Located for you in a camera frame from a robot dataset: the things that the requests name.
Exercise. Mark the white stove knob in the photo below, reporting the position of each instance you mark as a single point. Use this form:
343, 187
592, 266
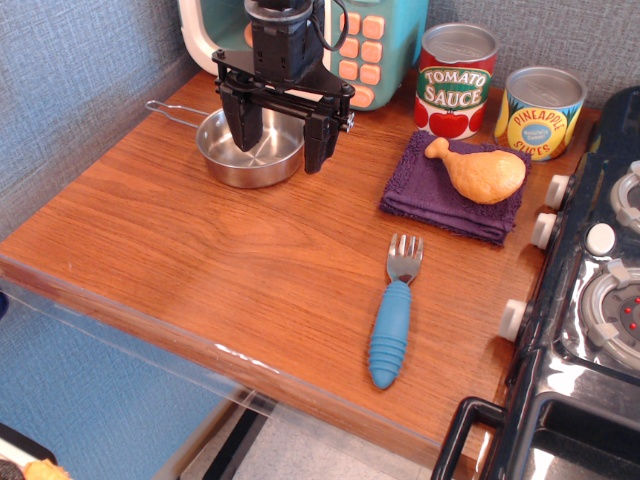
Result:
543, 229
556, 191
511, 320

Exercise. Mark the pineapple slices can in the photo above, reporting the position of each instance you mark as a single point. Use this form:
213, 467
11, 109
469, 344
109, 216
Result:
539, 111

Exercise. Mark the white stove knob rear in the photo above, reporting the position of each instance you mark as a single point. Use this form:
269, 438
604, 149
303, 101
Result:
556, 191

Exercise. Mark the orange object bottom left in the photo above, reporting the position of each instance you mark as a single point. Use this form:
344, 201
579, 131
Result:
44, 470

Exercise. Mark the black toy stove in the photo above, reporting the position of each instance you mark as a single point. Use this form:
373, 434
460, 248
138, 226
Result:
572, 406

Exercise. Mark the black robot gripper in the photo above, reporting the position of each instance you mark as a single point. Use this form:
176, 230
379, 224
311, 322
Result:
288, 45

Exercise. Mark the small steel pan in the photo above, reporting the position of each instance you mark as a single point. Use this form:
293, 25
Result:
276, 157

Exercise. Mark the tomato sauce can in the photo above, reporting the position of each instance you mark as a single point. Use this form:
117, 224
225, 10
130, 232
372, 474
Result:
454, 78

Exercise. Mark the white stove knob middle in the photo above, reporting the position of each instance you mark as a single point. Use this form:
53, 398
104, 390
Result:
543, 229

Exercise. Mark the folded purple cloth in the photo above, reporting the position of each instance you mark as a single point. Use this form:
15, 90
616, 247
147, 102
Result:
420, 189

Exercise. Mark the orange toy chicken leg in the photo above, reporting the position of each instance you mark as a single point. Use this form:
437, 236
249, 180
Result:
482, 177

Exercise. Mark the teal toy microwave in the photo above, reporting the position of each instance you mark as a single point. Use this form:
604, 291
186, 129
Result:
383, 43

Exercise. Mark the white stove knob front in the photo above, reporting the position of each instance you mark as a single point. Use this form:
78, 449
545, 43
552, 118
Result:
511, 320

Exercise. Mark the blue handled fork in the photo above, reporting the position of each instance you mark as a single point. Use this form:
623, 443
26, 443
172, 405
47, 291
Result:
389, 339

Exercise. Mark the clear acrylic table guard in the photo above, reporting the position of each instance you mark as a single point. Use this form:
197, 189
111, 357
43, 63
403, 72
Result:
122, 395

